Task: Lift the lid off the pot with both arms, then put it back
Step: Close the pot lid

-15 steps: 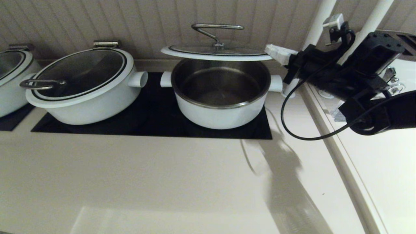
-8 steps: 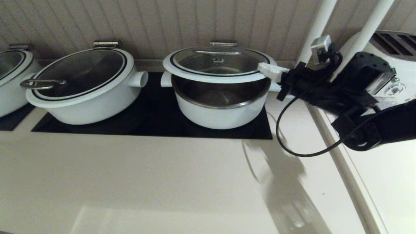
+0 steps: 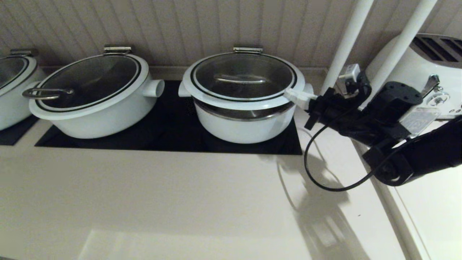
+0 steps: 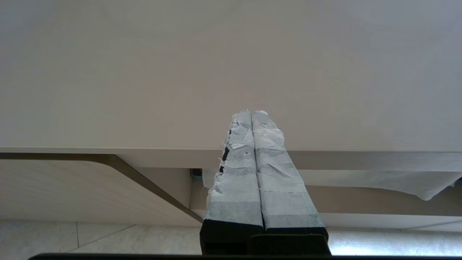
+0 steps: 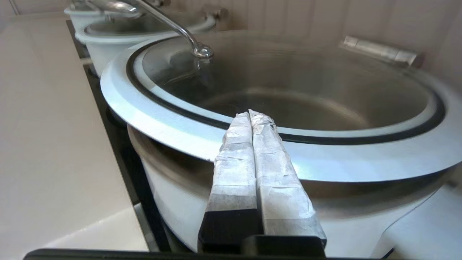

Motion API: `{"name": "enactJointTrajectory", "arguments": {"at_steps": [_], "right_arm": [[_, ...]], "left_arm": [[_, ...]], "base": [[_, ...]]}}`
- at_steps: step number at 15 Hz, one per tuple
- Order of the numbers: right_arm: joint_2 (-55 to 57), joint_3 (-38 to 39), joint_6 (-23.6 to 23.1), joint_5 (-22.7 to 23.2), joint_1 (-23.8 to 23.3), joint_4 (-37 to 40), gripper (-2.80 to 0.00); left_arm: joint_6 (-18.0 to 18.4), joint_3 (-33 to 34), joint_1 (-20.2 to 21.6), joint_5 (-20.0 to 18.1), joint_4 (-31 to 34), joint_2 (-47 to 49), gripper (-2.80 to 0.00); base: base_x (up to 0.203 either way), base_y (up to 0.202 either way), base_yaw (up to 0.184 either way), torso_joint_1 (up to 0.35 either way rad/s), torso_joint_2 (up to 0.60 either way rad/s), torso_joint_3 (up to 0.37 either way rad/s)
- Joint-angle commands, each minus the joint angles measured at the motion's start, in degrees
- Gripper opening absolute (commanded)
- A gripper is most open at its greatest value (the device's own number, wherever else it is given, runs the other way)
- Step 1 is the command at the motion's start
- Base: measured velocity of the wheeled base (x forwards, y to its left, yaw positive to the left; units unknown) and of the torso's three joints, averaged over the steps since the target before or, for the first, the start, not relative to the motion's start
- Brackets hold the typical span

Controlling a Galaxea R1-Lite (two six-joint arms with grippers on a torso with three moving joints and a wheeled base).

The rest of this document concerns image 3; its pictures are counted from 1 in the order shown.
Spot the white pot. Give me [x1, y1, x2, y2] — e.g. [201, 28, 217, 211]
[178, 81, 314, 144]
[0, 67, 47, 130]
[28, 78, 165, 139]

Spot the white round pole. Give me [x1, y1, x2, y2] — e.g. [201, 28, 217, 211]
[319, 0, 376, 96]
[359, 0, 439, 111]

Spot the clear acrylic sign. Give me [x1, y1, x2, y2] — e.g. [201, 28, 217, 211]
[400, 107, 441, 137]

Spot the white toaster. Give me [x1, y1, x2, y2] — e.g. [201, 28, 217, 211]
[365, 33, 462, 120]

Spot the black glass cooktop panel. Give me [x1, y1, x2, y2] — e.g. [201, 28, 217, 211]
[34, 80, 303, 156]
[0, 116, 40, 146]

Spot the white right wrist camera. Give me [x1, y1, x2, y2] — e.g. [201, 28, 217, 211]
[338, 64, 361, 95]

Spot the black camera cable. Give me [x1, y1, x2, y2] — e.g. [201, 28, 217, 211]
[304, 72, 415, 192]

